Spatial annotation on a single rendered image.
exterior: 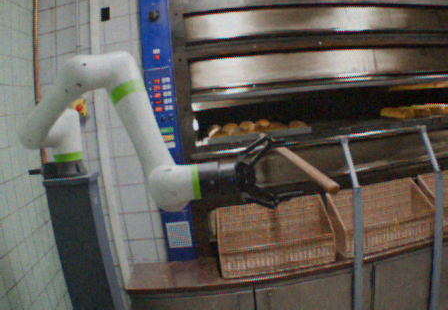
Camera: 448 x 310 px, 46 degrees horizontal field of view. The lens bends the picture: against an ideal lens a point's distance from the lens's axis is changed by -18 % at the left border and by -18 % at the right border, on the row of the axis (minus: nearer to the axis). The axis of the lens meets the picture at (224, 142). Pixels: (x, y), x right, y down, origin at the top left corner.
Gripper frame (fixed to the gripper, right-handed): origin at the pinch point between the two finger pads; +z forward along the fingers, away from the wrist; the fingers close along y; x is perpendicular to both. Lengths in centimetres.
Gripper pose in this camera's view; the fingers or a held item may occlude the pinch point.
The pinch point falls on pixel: (296, 169)
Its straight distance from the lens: 167.3
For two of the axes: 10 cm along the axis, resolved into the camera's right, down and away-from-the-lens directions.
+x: 0.4, 0.7, -10.0
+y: 1.2, 9.9, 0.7
